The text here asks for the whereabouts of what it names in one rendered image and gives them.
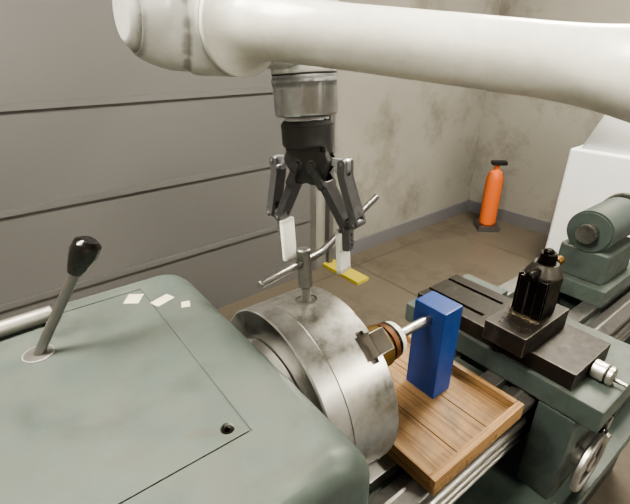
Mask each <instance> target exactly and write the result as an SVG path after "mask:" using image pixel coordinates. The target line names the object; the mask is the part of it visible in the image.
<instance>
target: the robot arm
mask: <svg viewBox="0 0 630 504"><path fill-rule="evenodd" d="M112 4H113V13H114V19H115V23H116V27H117V30H118V33H119V35H120V37H121V39H122V41H123V42H124V44H125V45H127V46H128V47H129V48H130V50H131V51H132V52H133V53H134V55H135V56H137V57H139V58H140V59H142V60H144V61H146V62H148V63H150V64H152V65H155V66H157V67H160V68H163V69H167V70H171V71H180V72H190V73H192V74H193V75H198V76H225V77H240V78H248V77H253V76H255V75H258V74H259V73H261V72H262V71H264V70H265V69H266V68H268V69H270V70H271V76H273V77H272V80H271V84H272V88H273V99H274V111H275V115H276V117H279V118H284V119H285V121H283V122H282V124H281V134H282V145H283V147H285V148H286V152H285V155H283V154H279V155H274V156H271V157H269V164H270V171H271V172H270V180H269V188H268V196H267V204H266V214H267V215H268V216H273V217H274V218H275V220H276V221H277V228H278V236H279V239H281V244H282V255H283V261H284V262H287V261H289V260H291V259H293V258H294V257H296V238H295V225H294V217H292V214H291V210H292V208H293V206H294V203H295V201H296V198H297V196H298V193H299V191H300V188H301V186H302V185H303V184H305V183H308V184H310V185H316V187H317V189H318V190H319V191H321V192H322V194H323V196H324V198H325V200H326V202H327V204H328V206H329V208H330V210H331V212H332V214H333V216H334V218H335V220H336V222H337V224H338V226H339V229H337V230H335V243H336V266H337V274H342V273H343V272H345V271H346V270H348V269H349V268H351V266H350V250H352V249H353V248H354V229H357V228H359V227H360V226H362V225H364V224H365V223H366V219H365V215H364V212H363V208H362V204H361V200H360V197H359V193H358V189H357V186H356V182H355V178H354V174H353V170H354V160H353V159H352V158H351V157H348V158H345V159H343V158H336V157H335V155H334V153H333V144H334V123H333V121H332V119H331V118H329V115H333V114H336V113H337V112H338V97H337V81H338V77H337V73H335V72H337V69H338V70H345V71H352V72H359V73H366V74H373V75H380V76H387V77H394V78H401V79H408V80H415V81H422V82H429V83H436V84H443V85H450V86H457V87H464V88H471V89H478V90H485V91H492V92H499V93H506V94H513V95H520V96H526V97H532V98H538V99H543V100H549V101H554V102H559V103H563V104H568V105H572V106H576V107H580V108H584V109H587V110H591V111H594V112H598V113H601V114H604V115H607V116H610V117H613V118H616V119H619V120H622V121H625V122H628V123H630V24H603V23H581V22H567V21H554V20H542V19H531V18H520V17H509V16H497V15H486V14H474V13H462V12H450V11H439V10H427V9H416V8H404V7H392V6H381V5H369V4H358V3H347V2H340V0H112ZM286 167H288V168H289V170H290V172H289V174H288V177H287V179H286V182H285V177H286ZM333 167H334V168H335V170H334V172H335V173H337V178H338V183H339V187H340V190H341V194H342V196H341V194H340V192H339V190H338V188H337V186H336V183H337V182H336V179H335V177H334V175H333V173H332V171H331V170H332V169H333ZM325 180H327V182H324V181H325ZM285 183H286V187H285V190H284V184H285ZM283 191H284V192H283ZM342 197H343V198H342ZM290 214H291V215H290ZM289 216H290V217H289Z"/></svg>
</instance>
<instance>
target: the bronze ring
mask: <svg viewBox="0 0 630 504"><path fill-rule="evenodd" d="M380 327H383V329H384V331H385V332H386V334H387V336H388V337H389V339H390V341H391V343H392V344H393V346H394V349H392V350H390V351H389V352H387V353H385V354H384V355H383V357H384V359H385V361H386V363H387V366H388V367H389V366H390V365H392V364H393V363H394V361H395V360H396V359H398V358H399V357H400V356H401V355H402V353H403V350H404V345H403V340H402V338H401V335H400V334H399V332H398V331H397V329H396V328H395V327H394V326H392V325H391V324H389V323H387V322H381V323H378V324H376V325H369V326H367V329H368V330H369V332H368V333H370V332H372V331H374V330H376V329H378V328H380Z"/></svg>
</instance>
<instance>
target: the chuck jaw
mask: <svg viewBox="0 0 630 504"><path fill-rule="evenodd" d="M356 336H357V338H356V339H355V340H356V342H357V344H358V345H359V347H360V349H361V351H362V352H363V354H364V356H365V358H366V360H367V362H368V363H369V362H371V363H372V365H374V364H375V363H377V362H376V360H375V359H376V358H378V357H380V356H382V355H384V354H385V353H387V352H389V351H390V350H392V349H394V346H393V344H392V343H391V341H390V339H389V337H388V336H387V334H386V332H385V331H384V329H383V327H380V328H378V329H376V330H374V331H372V332H370V333H367V334H365V335H363V336H362V335H361V333H360V332H359V333H357V334H356Z"/></svg>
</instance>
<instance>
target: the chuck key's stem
mask: <svg viewBox="0 0 630 504"><path fill-rule="evenodd" d="M296 258H297V260H301V261H302V262H303V264H304V265H303V267H301V268H299V269H297V271H298V285H299V287H300V288H301V291H302V300H301V301H303V302H306V303H308V302H309V301H311V300H312V299H311V292H310V287H311V286H312V285H313V283H312V267H311V251H310V248H309V247H305V246H303V247H299V248H297V249H296Z"/></svg>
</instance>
